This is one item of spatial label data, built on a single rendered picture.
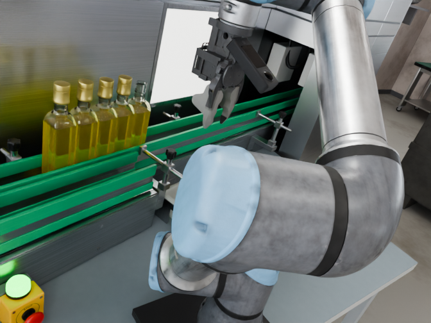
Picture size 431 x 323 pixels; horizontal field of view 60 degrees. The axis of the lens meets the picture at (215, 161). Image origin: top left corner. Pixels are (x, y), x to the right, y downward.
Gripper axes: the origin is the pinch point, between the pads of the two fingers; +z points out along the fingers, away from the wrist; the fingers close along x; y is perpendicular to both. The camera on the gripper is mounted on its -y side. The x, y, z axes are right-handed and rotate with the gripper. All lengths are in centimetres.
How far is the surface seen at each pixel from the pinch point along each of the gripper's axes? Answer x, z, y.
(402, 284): -166, 118, -63
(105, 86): 6.9, 3.0, 28.5
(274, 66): -102, 10, 40
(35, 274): 31, 38, 14
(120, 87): 1.5, 4.3, 29.2
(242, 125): -62, 27, 26
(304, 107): -90, 18, 14
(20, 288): 37, 33, 9
